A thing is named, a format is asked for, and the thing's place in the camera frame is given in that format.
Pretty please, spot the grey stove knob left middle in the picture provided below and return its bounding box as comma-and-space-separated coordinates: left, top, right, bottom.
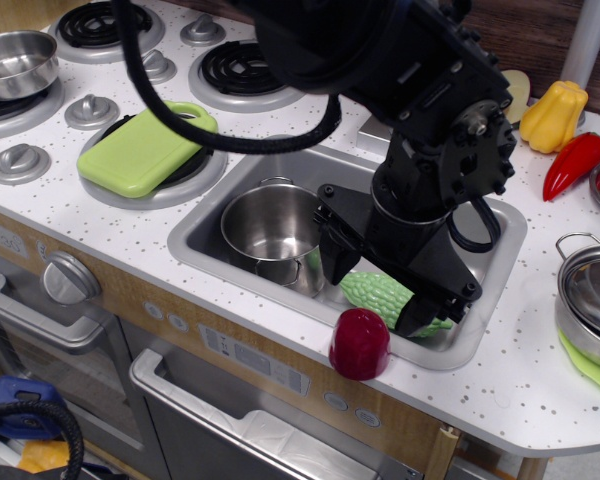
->
64, 94, 120, 131

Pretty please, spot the black hose lower left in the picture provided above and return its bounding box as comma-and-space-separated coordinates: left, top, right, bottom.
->
0, 399, 86, 480

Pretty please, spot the grey stove knob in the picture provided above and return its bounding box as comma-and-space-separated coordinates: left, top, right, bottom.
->
0, 144, 51, 185
142, 49, 177, 85
179, 13, 226, 47
64, 94, 120, 131

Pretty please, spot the red toy chili pepper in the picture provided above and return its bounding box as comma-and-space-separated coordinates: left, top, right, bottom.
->
542, 132, 600, 201

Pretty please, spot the blue clamp tool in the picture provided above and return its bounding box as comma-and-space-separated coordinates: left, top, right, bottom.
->
0, 376, 64, 444

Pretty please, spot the back right black burner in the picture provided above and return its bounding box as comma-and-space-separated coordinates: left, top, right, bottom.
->
188, 40, 304, 113

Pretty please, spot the light green plate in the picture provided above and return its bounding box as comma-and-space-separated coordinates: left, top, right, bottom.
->
558, 330, 600, 387

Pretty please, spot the steel bowl on stove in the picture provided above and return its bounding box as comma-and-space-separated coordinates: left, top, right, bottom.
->
0, 30, 59, 101

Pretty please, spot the grey faucet post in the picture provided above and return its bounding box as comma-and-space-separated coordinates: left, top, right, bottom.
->
560, 0, 600, 89

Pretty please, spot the front burner ring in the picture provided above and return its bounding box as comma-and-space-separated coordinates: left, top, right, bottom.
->
79, 113, 230, 211

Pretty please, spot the left burner under bowl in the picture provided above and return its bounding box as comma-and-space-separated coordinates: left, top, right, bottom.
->
0, 80, 64, 139

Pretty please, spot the steel pot with lid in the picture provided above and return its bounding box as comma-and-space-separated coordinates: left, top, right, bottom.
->
555, 232, 600, 366

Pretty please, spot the beige toy slice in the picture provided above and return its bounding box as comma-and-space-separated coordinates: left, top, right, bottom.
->
502, 69, 531, 125

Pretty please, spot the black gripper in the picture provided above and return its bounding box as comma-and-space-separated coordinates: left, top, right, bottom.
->
314, 184, 482, 338

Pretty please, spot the green plastic cutting board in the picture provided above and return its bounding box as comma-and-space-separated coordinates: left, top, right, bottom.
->
77, 109, 212, 199

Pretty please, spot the yellow toy bell pepper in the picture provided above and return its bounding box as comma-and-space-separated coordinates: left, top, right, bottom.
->
519, 81, 589, 154

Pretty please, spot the grey metal sink basin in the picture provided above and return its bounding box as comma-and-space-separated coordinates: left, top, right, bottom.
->
168, 146, 527, 370

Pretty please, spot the steel pot in sink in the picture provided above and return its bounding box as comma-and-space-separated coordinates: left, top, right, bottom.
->
220, 177, 324, 297

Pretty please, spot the grey dishwasher door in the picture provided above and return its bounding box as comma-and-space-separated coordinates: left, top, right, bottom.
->
129, 349, 424, 479

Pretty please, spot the grey stove knob centre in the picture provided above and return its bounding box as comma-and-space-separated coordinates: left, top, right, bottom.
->
142, 49, 177, 85

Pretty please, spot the grey oven door handle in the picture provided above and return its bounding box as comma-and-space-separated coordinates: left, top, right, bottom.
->
0, 273, 105, 355

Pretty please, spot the black burner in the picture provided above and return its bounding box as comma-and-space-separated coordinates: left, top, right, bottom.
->
188, 40, 304, 113
48, 1, 165, 65

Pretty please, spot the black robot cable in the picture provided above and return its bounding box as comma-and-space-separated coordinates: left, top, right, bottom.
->
110, 0, 343, 156

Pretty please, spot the grey stove knob front left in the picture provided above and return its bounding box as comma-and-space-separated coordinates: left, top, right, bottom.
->
0, 144, 51, 185

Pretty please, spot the back left black burner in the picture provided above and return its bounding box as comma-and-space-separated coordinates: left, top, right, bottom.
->
48, 1, 165, 65

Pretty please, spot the grey oven dial knob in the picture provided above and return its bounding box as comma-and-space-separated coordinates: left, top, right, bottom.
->
40, 251, 101, 306

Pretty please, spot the grey stove knob top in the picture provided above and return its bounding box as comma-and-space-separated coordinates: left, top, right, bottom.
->
179, 13, 226, 47

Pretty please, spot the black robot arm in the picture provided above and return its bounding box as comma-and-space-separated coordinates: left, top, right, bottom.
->
237, 1, 515, 338

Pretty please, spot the green bumpy bitter gourd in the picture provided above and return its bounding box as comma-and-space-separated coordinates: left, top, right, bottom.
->
339, 272, 454, 338

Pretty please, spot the dark red sweet potato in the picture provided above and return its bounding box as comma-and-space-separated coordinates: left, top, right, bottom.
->
329, 308, 391, 381

